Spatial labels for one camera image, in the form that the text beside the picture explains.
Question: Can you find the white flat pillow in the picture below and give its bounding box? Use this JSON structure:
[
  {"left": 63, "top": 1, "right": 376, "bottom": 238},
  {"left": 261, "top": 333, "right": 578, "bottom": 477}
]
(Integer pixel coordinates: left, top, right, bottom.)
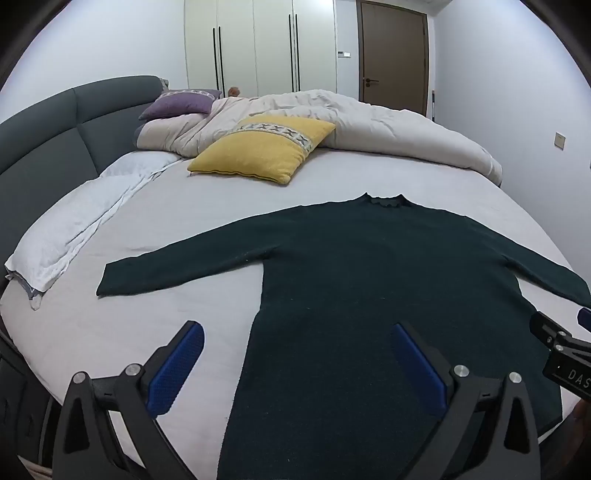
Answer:
[{"left": 4, "top": 152, "right": 183, "bottom": 310}]

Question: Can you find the dark green knit sweater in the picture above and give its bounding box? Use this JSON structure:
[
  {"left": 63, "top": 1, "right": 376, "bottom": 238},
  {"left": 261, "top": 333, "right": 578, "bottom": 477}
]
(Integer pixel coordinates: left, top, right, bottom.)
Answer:
[{"left": 96, "top": 193, "right": 591, "bottom": 480}]

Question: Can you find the beige duvet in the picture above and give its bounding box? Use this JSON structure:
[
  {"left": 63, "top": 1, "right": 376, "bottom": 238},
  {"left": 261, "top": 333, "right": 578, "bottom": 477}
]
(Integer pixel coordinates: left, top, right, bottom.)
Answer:
[{"left": 134, "top": 89, "right": 503, "bottom": 185}]

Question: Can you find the bed with white sheet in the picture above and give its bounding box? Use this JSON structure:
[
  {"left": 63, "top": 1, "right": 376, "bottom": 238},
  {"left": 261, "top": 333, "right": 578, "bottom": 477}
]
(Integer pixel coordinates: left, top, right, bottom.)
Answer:
[{"left": 0, "top": 148, "right": 583, "bottom": 480}]

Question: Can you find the yellow patterned pillow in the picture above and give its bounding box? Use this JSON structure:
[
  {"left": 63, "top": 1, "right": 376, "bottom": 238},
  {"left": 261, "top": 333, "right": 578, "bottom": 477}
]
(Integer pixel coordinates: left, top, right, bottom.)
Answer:
[{"left": 187, "top": 114, "right": 337, "bottom": 185}]

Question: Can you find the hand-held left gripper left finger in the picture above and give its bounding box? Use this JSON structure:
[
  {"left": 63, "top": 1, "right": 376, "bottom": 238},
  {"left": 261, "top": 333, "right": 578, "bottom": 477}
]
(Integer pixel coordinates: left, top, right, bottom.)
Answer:
[{"left": 52, "top": 320, "right": 206, "bottom": 480}]

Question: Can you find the brown door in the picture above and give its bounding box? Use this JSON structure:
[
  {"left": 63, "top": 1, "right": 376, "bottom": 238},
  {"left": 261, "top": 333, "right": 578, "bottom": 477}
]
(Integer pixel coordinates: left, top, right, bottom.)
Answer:
[{"left": 358, "top": 0, "right": 430, "bottom": 116}]

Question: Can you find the white wardrobe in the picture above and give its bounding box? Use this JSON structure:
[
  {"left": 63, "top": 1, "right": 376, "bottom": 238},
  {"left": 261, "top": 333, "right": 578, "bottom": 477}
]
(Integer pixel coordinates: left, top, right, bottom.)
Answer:
[{"left": 184, "top": 0, "right": 337, "bottom": 99}]

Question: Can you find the grey upholstered headboard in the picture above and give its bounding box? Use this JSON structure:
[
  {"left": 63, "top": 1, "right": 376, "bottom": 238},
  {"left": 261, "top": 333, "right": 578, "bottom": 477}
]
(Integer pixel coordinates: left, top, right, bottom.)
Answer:
[{"left": 0, "top": 75, "right": 169, "bottom": 259}]

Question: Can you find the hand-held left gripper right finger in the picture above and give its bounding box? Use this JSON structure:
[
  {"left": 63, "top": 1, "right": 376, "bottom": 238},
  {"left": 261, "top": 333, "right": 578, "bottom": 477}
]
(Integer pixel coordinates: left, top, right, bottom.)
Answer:
[{"left": 392, "top": 322, "right": 542, "bottom": 480}]

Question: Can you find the purple patterned pillow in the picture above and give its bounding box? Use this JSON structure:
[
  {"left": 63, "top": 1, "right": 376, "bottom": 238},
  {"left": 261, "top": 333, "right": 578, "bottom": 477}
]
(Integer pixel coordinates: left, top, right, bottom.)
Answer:
[{"left": 139, "top": 89, "right": 223, "bottom": 121}]

